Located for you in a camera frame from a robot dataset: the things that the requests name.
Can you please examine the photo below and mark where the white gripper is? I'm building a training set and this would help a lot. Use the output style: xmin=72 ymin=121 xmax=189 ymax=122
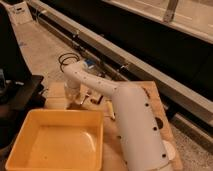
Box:
xmin=64 ymin=80 xmax=80 ymax=102

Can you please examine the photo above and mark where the metal frame rail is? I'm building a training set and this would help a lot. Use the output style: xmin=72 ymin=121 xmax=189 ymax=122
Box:
xmin=26 ymin=0 xmax=213 ymax=127

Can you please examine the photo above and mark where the yellow corn cob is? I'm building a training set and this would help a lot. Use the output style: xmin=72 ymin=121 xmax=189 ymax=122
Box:
xmin=106 ymin=101 xmax=116 ymax=121

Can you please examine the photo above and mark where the black coiled cable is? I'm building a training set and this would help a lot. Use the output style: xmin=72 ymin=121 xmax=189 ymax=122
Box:
xmin=58 ymin=52 xmax=82 ymax=73

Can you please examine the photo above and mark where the white floor box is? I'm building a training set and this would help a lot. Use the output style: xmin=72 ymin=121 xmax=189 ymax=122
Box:
xmin=8 ymin=1 xmax=33 ymax=26

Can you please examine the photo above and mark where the blue power box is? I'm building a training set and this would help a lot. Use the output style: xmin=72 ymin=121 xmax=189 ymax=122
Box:
xmin=83 ymin=59 xmax=105 ymax=78

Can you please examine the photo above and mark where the dark brown wooden block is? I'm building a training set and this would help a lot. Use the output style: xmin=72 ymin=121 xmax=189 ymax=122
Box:
xmin=91 ymin=95 xmax=103 ymax=105

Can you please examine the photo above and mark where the dark metal cup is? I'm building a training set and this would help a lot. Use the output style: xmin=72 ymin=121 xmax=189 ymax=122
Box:
xmin=155 ymin=117 xmax=164 ymax=129

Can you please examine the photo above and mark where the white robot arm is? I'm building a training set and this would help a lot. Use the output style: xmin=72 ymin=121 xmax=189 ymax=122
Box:
xmin=64 ymin=61 xmax=174 ymax=171

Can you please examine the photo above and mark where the black side table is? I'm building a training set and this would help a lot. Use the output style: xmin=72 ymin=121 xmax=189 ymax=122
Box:
xmin=0 ymin=75 xmax=46 ymax=148

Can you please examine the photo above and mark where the yellow plastic bin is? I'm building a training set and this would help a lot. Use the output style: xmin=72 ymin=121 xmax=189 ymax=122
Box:
xmin=5 ymin=109 xmax=103 ymax=171

